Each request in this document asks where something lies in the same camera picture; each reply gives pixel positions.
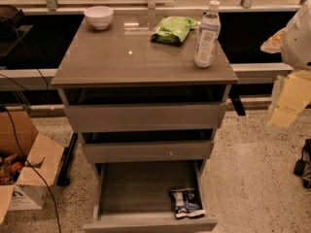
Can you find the black chair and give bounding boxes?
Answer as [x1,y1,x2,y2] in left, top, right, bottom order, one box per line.
[0,5,32,59]

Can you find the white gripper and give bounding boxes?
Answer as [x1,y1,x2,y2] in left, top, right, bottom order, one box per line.
[260,28,311,134]

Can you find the black power adapter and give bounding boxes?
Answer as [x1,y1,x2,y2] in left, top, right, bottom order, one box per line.
[294,139,311,189]

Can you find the grey top drawer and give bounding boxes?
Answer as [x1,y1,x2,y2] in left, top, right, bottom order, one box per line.
[61,85,227,133]

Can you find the grey drawer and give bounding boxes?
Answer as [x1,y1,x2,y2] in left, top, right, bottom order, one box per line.
[83,129,214,163]
[61,85,227,133]
[84,161,217,233]

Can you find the black cable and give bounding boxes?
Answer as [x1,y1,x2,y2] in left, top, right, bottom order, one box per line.
[0,71,62,233]

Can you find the cardboard box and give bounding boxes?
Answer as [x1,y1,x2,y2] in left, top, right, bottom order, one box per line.
[0,112,64,221]

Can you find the grey middle drawer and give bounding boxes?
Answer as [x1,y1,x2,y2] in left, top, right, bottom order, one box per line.
[83,129,214,163]

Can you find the green chip bag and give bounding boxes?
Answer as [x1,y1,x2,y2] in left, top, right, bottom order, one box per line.
[151,17,197,44]

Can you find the blue chip bag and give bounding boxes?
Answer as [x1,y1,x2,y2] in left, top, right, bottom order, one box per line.
[169,188,205,219]

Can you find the snacks in cardboard box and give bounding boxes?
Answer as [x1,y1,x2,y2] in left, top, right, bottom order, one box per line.
[0,154,23,185]

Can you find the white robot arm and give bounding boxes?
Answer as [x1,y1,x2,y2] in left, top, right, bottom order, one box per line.
[260,0,311,134]

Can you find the grey drawer cabinet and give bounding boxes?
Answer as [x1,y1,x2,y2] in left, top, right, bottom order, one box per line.
[51,9,239,233]

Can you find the white bowl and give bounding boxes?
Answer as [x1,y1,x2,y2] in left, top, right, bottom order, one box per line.
[84,6,114,29]

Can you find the clear plastic water bottle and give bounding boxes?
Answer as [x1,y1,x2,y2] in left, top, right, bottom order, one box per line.
[194,0,221,68]

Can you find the grey bottom drawer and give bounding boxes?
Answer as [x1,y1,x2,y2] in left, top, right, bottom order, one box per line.
[84,161,217,233]

